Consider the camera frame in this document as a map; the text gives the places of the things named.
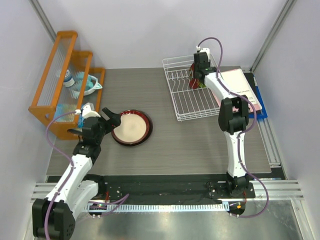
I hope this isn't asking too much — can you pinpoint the red floral small plate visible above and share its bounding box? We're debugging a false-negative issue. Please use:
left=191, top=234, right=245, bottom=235
left=188, top=79, right=199, bottom=90

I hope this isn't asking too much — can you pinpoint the lime green small plate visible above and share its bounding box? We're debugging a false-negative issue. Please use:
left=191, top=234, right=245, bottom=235
left=198, top=82, right=206, bottom=88

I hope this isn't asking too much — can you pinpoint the dark red cream plate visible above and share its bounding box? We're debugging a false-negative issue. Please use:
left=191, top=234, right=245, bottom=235
left=111, top=109, right=148, bottom=147

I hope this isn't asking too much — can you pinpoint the silver rimmed cream plate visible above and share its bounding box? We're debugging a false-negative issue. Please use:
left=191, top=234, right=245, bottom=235
left=143, top=111, right=154, bottom=142

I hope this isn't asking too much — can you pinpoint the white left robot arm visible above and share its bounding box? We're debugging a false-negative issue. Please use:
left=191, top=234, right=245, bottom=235
left=32, top=103, right=121, bottom=240

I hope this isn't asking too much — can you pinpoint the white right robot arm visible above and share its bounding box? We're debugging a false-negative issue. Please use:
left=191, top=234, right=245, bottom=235
left=192, top=50, right=249, bottom=198

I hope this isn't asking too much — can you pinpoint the orange wooden shelf rack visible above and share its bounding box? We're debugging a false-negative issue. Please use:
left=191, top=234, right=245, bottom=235
left=28, top=30, right=106, bottom=140

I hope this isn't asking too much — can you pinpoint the pink clipboard with papers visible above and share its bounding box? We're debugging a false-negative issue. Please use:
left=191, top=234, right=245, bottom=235
left=219, top=68, right=262, bottom=112

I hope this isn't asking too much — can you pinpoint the blue white box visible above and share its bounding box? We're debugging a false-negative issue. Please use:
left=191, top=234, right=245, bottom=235
left=53, top=103, right=77, bottom=123

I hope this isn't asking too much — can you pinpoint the white teal jug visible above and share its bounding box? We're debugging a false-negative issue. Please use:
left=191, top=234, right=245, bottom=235
left=84, top=75, right=103, bottom=96

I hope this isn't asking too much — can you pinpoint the white blue round container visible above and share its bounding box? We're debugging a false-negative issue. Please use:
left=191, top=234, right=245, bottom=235
left=63, top=69, right=75, bottom=88

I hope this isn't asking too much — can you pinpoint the teal brush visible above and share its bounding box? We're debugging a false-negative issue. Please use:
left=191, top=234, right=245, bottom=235
left=70, top=71, right=84, bottom=99

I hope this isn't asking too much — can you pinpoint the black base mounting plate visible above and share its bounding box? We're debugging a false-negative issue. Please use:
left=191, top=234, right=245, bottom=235
left=83, top=174, right=256, bottom=205

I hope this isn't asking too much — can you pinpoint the blue folder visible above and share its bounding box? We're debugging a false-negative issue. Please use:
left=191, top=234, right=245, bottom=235
left=244, top=72, right=268, bottom=120

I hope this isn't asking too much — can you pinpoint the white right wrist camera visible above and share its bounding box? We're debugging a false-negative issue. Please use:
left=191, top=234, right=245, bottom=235
left=196, top=45, right=210, bottom=61

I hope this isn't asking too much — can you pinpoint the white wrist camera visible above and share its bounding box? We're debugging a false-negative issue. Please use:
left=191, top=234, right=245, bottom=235
left=196, top=45, right=210, bottom=61
left=75, top=102, right=101, bottom=119

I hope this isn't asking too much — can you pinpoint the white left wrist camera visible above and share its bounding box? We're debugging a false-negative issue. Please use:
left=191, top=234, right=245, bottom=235
left=75, top=102, right=101, bottom=119

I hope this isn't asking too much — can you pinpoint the white wire dish rack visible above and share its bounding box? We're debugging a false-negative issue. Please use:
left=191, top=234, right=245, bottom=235
left=162, top=55, right=220, bottom=122

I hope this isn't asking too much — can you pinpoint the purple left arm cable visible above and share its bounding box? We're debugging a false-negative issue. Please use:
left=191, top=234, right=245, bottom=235
left=43, top=109, right=82, bottom=240

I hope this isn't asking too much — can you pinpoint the white slotted cable duct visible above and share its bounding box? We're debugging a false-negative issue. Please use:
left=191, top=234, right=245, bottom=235
left=84, top=202, right=230, bottom=214

